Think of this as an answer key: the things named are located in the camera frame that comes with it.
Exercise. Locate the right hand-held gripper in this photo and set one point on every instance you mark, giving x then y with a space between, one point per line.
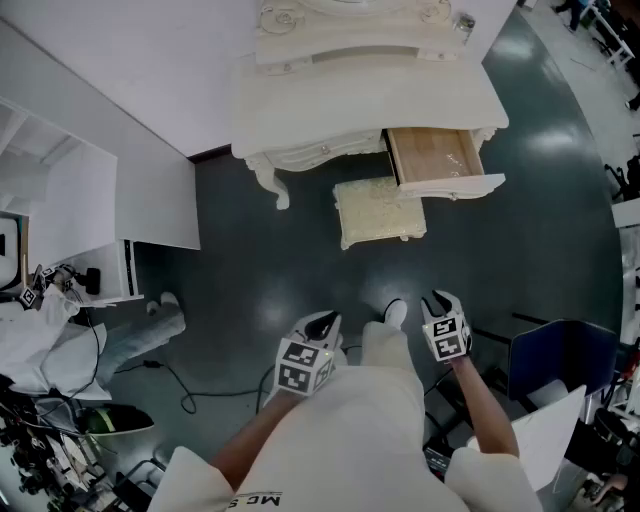
447 337

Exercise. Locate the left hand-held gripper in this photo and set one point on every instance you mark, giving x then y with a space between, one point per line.
300 367

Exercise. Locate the wooden drawer with white front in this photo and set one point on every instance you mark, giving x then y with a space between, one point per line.
430 155

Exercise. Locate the white ornate dressing table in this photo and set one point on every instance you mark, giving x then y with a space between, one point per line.
360 100

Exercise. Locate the person's left forearm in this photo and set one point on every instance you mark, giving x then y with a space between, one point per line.
250 435

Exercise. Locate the person's right forearm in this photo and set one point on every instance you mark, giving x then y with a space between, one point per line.
485 410

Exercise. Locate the person's white shoe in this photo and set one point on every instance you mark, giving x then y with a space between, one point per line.
396 312

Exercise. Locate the person's beige trousers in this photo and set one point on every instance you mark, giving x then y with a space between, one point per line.
387 345

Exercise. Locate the cream padded stool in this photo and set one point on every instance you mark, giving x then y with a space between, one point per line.
380 215

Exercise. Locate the person's white shirt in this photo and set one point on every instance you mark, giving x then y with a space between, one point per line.
350 440

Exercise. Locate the blue chair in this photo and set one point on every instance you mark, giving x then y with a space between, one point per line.
565 355

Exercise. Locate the crumpled clear plastic wrap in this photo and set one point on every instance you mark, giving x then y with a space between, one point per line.
457 162

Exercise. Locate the black power box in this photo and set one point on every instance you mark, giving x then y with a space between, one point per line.
437 460

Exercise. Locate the white flat board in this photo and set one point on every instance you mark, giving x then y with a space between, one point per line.
540 440

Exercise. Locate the black green device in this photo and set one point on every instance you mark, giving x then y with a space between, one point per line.
120 420

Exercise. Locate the white shelf cabinet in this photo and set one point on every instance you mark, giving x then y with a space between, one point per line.
75 200

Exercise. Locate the clear glass jar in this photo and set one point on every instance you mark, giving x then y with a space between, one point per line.
464 25

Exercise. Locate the cluttered equipment pile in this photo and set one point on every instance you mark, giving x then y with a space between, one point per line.
45 450

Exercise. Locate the white black-faced device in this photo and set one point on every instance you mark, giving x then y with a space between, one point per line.
10 260

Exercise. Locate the black metal frame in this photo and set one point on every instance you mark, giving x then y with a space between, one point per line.
492 336

